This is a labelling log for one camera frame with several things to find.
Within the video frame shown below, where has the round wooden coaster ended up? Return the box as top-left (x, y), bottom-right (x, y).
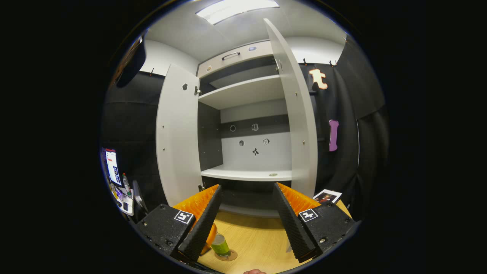
top-left (214, 249), bottom-right (239, 261)

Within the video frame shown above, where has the white side desk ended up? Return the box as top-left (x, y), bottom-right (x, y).
top-left (108, 183), bottom-right (134, 216)

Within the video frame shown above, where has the computer monitor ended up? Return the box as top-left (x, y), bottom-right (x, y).
top-left (103, 148), bottom-right (122, 187)

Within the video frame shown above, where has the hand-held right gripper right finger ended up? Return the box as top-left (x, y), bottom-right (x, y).
top-left (273, 182), bottom-right (360, 264)

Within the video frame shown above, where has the dark curved object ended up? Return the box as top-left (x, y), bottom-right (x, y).
top-left (115, 36), bottom-right (147, 89)

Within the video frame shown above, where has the grey chair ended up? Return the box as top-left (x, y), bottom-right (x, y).
top-left (131, 180), bottom-right (150, 213)

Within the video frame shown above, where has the grey drawer with black handle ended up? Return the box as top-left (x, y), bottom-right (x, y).
top-left (197, 40), bottom-right (274, 78)

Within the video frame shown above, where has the green label clear bottle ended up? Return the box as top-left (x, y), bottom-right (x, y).
top-left (210, 233), bottom-right (231, 257)

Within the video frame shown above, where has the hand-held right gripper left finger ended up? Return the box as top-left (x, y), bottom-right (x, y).
top-left (135, 185), bottom-right (224, 263)

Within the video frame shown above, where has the white framed photo card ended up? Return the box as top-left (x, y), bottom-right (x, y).
top-left (313, 189), bottom-right (342, 205)

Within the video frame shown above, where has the grey cabinet with shelves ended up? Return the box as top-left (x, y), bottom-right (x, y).
top-left (196, 40), bottom-right (293, 218)

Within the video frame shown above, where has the large ceiling light panel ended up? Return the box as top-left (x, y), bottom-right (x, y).
top-left (196, 0), bottom-right (279, 25)

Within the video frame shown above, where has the black backdrop cloth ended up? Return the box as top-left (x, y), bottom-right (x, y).
top-left (101, 34), bottom-right (389, 221)

